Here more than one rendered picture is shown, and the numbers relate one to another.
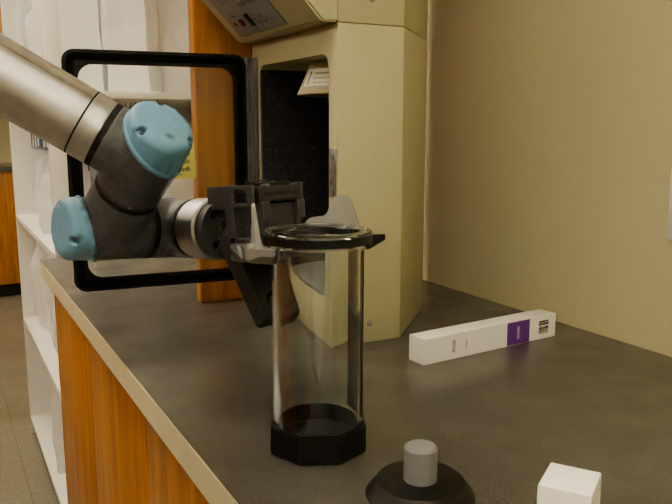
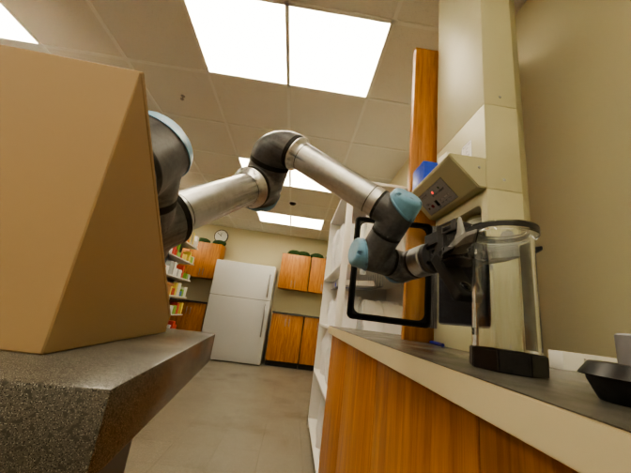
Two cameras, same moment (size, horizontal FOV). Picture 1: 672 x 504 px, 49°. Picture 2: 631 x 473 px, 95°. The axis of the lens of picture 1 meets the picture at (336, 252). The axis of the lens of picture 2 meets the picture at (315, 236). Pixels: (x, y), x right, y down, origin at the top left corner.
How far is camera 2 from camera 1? 35 cm
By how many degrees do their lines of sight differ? 36
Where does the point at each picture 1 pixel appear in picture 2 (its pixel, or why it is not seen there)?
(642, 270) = not seen: outside the picture
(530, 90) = (601, 240)
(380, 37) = (509, 196)
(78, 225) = (361, 246)
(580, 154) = not seen: outside the picture
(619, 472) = not seen: outside the picture
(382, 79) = (512, 215)
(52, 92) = (361, 181)
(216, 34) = (419, 219)
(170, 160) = (411, 208)
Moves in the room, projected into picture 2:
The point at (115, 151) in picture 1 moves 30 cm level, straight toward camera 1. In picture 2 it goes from (385, 205) to (409, 114)
